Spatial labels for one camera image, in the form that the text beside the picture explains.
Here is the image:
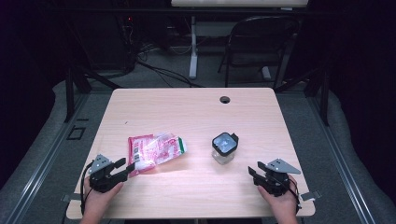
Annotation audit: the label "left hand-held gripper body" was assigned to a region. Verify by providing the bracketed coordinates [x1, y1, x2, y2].
[88, 154, 129, 193]

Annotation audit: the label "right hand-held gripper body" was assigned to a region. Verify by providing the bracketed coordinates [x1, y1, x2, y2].
[260, 158, 303, 198]

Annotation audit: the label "pink and white plastic bag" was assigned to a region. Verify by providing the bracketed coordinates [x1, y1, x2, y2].
[127, 132, 188, 178]

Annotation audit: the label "glass jar with black lid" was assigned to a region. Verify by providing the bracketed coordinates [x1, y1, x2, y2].
[211, 132, 240, 165]

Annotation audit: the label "person's left hand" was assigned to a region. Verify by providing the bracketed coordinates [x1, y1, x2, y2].
[81, 177, 124, 218]

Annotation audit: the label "person's right hand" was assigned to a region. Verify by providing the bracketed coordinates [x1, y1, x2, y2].
[257, 175, 299, 218]

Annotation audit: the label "grey tape piece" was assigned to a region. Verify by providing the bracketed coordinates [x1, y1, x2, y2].
[61, 192, 85, 203]
[298, 189, 322, 202]

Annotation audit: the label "black metal stand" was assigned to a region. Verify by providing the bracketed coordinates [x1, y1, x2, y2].
[275, 65, 331, 127]
[64, 65, 120, 123]

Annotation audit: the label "black folding chair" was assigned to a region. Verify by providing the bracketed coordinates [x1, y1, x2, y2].
[218, 15, 302, 90]

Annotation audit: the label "dark equipment with red light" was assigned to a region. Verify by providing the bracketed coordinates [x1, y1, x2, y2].
[115, 13, 138, 73]

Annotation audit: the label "white desk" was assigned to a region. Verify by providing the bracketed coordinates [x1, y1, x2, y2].
[170, 0, 309, 80]

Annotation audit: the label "black crossbar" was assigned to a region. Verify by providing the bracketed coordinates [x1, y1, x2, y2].
[55, 7, 396, 16]

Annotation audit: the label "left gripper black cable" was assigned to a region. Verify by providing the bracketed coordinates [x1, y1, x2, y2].
[79, 161, 94, 217]

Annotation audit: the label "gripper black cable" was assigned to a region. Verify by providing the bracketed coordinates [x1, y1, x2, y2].
[289, 177, 303, 216]
[79, 161, 94, 217]

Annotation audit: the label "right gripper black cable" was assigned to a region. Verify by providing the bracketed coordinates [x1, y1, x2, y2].
[289, 177, 303, 216]

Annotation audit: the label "grey metal rail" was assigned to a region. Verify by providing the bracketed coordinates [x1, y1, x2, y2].
[306, 92, 379, 224]
[4, 92, 92, 224]

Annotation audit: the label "black floor cables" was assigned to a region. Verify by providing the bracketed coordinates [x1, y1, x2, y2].
[135, 46, 205, 89]

